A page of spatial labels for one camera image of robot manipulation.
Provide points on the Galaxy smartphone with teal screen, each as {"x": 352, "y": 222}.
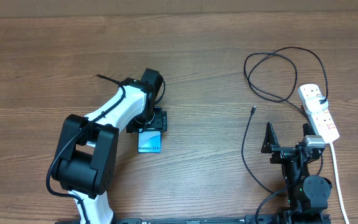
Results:
{"x": 149, "y": 142}

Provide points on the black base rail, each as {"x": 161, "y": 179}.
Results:
{"x": 248, "y": 219}

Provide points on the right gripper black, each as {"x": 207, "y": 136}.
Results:
{"x": 280, "y": 153}

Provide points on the white charger plug adapter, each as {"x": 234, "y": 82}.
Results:
{"x": 315, "y": 104}

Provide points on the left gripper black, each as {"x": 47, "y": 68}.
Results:
{"x": 158, "y": 122}

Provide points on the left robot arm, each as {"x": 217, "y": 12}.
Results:
{"x": 84, "y": 162}

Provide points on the white power strip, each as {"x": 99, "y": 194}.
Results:
{"x": 322, "y": 122}

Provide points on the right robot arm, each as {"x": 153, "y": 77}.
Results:
{"x": 307, "y": 194}

